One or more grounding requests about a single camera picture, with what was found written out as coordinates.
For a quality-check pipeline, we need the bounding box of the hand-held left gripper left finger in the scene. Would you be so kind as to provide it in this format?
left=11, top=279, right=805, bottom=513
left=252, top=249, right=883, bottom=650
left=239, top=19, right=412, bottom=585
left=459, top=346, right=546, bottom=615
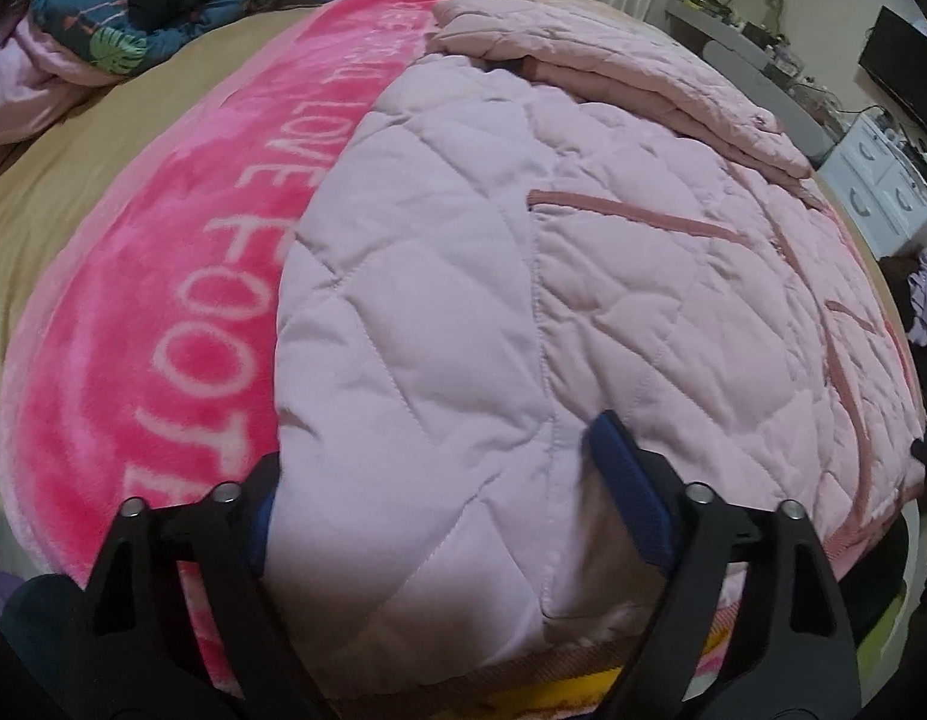
left=86, top=454, right=338, bottom=720

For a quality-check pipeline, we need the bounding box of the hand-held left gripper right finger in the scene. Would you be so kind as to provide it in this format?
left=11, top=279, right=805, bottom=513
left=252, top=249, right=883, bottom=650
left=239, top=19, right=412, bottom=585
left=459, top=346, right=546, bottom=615
left=581, top=411, right=863, bottom=720

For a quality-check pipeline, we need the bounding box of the pink quilted jacket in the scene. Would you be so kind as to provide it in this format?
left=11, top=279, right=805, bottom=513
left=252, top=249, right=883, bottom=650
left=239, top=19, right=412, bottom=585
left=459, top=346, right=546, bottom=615
left=257, top=0, right=927, bottom=698

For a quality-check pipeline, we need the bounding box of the pink printed blanket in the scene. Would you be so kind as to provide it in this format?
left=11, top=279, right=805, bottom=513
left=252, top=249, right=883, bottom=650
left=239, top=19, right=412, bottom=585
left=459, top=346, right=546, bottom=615
left=0, top=0, right=922, bottom=720

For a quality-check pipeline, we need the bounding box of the white drawer cabinet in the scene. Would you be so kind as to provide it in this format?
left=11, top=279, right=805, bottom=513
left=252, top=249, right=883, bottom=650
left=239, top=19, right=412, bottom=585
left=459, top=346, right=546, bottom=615
left=817, top=116, right=927, bottom=260

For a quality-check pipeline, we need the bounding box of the black television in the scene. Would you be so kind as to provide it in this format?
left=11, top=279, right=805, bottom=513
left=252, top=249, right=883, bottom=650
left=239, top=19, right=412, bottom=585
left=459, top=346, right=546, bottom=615
left=857, top=6, right=927, bottom=147

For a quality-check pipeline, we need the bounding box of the tan bed sheet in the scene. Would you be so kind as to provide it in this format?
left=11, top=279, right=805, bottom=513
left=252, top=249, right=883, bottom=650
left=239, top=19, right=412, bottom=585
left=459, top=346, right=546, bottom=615
left=0, top=0, right=659, bottom=511

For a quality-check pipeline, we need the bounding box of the dark blue floral quilt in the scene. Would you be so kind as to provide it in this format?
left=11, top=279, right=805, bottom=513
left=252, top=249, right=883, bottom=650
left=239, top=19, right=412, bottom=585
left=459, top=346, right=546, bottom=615
left=24, top=0, right=352, bottom=77

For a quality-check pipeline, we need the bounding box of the grey wall shelf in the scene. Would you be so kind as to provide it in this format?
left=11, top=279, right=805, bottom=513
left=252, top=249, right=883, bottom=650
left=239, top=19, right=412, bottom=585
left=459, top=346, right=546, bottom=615
left=664, top=0, right=779, bottom=53

